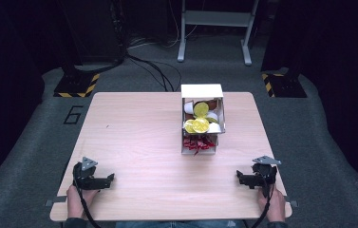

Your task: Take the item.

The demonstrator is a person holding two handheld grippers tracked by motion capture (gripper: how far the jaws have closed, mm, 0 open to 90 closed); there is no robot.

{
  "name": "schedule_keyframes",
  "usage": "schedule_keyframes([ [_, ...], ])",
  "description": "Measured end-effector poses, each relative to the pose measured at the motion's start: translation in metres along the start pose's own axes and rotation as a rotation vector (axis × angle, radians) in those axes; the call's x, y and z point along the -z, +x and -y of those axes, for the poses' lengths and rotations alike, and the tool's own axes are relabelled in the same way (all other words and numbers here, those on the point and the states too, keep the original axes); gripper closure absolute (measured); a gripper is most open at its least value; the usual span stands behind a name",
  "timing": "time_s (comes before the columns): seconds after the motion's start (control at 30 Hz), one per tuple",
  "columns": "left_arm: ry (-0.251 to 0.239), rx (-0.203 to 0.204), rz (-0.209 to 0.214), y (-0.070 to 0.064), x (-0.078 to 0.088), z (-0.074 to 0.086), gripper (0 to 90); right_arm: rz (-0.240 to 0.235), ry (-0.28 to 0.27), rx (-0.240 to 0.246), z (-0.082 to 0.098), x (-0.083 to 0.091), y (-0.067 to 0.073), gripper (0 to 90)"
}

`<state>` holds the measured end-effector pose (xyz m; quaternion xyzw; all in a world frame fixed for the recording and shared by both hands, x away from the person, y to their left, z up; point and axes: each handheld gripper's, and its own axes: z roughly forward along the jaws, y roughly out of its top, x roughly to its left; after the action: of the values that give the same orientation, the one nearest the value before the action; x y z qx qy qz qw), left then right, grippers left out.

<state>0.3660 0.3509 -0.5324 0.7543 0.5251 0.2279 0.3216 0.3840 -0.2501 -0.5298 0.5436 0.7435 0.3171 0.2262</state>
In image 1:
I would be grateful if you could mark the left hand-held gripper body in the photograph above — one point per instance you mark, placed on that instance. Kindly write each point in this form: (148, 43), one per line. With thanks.
(86, 177)

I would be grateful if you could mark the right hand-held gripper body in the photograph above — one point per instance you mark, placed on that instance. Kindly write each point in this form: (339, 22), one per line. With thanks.
(264, 175)

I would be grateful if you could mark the person's left hand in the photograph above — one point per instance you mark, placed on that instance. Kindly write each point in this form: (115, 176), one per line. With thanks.
(78, 200)

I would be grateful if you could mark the person's right hand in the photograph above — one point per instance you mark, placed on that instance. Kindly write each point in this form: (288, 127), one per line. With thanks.
(273, 205)

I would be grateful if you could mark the pile of red packets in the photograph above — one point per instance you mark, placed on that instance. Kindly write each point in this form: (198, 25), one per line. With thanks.
(198, 143)

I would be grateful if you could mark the pile of foil-lidded capsules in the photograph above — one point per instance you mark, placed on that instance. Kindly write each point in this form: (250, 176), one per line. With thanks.
(201, 124)

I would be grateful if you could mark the black base with striped tape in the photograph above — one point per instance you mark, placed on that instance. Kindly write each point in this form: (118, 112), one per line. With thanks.
(282, 86)
(77, 85)

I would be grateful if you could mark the white two-tier cardboard box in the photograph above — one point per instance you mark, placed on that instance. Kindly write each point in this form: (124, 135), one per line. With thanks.
(202, 91)

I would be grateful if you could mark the white metal stand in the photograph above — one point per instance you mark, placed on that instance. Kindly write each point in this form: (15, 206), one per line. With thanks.
(213, 18)

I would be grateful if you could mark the grey table bracket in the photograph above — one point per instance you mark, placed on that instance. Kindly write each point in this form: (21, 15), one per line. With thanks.
(291, 202)
(54, 201)

